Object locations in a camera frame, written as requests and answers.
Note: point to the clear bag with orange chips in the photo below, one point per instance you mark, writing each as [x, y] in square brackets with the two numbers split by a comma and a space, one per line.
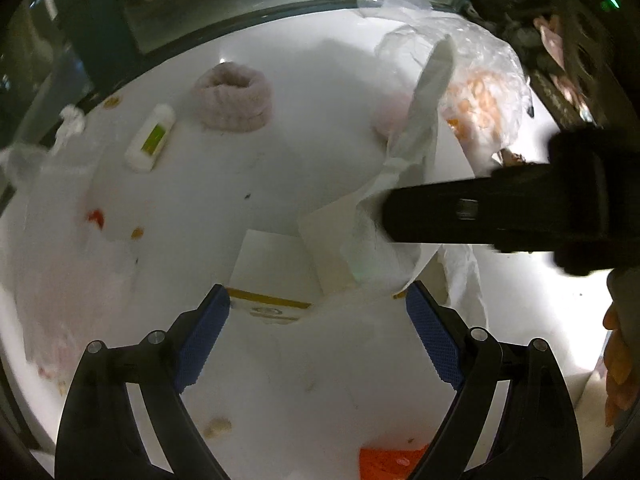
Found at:
[480, 90]

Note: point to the white paper sheet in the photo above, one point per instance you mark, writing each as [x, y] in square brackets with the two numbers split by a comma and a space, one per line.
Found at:
[430, 110]

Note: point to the person's right hand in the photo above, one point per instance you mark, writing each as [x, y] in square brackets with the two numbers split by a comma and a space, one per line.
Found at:
[617, 365]

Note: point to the translucent plastic bag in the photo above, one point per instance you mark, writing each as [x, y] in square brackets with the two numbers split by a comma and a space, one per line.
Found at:
[60, 270]

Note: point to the white tube with green label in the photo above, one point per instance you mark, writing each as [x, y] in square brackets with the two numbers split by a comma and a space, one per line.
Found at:
[150, 137]

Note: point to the red scrap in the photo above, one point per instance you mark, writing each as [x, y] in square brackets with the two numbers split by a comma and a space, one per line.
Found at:
[96, 218]

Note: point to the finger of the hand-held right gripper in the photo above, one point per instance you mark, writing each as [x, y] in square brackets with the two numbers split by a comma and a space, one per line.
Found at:
[450, 215]

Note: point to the orange crumb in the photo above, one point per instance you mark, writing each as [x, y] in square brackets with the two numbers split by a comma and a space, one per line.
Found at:
[137, 232]

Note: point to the small crumpled tissue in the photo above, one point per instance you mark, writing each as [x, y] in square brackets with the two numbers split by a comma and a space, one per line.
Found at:
[70, 125]

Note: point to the peanut shell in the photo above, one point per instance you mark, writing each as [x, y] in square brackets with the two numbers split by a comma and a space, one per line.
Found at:
[218, 427]

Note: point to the white card with yellow stripe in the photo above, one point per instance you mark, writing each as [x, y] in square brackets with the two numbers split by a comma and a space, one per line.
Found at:
[272, 270]

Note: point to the orange wrapper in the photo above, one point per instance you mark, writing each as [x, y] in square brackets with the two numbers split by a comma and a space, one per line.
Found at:
[392, 462]

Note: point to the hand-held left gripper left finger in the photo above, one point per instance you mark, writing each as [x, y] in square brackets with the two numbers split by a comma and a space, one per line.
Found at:
[205, 335]

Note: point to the pale fluffy hair band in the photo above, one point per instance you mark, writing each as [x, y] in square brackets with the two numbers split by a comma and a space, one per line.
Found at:
[232, 97]

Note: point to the white tissue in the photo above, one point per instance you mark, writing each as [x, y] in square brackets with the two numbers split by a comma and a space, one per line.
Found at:
[372, 255]

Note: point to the pink plush cloth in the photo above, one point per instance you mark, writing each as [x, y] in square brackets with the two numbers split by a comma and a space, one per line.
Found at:
[552, 40]

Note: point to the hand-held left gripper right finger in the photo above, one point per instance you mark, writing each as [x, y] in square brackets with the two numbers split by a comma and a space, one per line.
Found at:
[432, 340]

